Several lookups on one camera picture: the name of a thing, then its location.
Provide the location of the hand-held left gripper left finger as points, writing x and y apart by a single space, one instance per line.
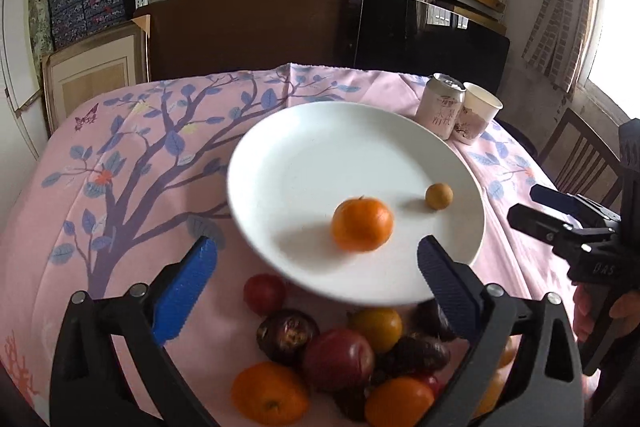
187 292

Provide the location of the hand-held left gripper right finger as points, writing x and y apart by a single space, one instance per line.
445 274

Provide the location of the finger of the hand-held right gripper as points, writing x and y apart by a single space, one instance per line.
550 197
530 219

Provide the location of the white round plate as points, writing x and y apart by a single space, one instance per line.
310 177

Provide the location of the person's right hand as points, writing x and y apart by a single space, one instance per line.
581 317

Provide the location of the dark wooden chair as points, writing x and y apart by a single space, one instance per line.
556 133

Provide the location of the small brown longan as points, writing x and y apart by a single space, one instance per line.
439 196

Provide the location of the pink tree-print tablecloth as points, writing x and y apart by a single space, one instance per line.
150 217

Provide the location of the small yellow-orange mandarin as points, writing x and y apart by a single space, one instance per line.
376 328

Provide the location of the large orange mandarin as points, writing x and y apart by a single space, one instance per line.
362 224

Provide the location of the small red cherry tomato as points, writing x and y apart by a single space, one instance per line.
431 383

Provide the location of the white paper cup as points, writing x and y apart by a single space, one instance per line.
475 112

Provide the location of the dark red plum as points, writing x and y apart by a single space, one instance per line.
339 359

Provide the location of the pink drink can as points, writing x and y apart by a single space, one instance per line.
440 107

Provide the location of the bright window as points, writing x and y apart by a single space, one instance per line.
620 17

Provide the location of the black glossy screen panel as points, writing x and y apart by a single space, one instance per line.
400 37

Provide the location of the brown wooden board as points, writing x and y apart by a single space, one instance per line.
240 37

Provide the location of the stack of blue patterned boxes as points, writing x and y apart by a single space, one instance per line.
85 12

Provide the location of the light wooden picture frame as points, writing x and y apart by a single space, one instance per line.
90 79

